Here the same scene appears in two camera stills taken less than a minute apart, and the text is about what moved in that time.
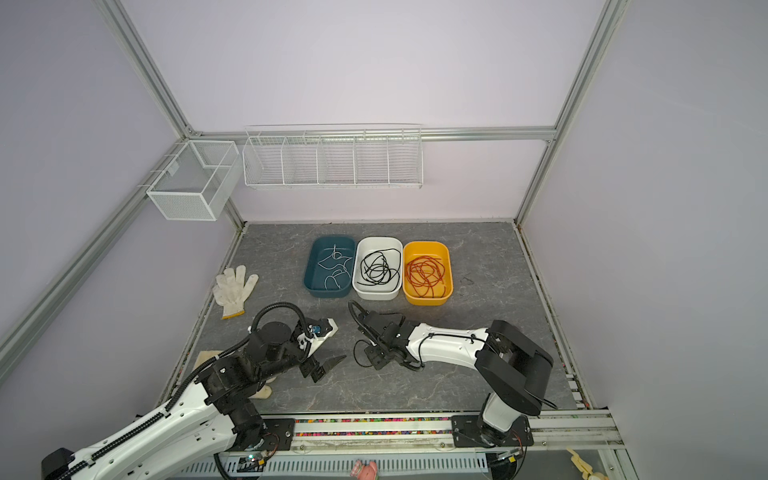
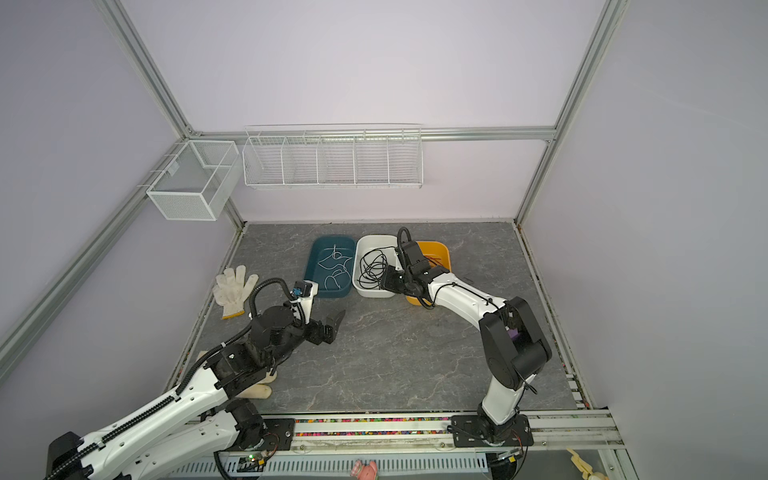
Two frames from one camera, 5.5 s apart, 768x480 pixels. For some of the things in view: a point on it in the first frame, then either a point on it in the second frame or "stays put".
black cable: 378,265 stays put
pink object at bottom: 364,472 stays put
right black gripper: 377,362 to 388,280
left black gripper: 311,366 to 317,336
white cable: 336,260 stays put
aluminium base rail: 428,434 stays put
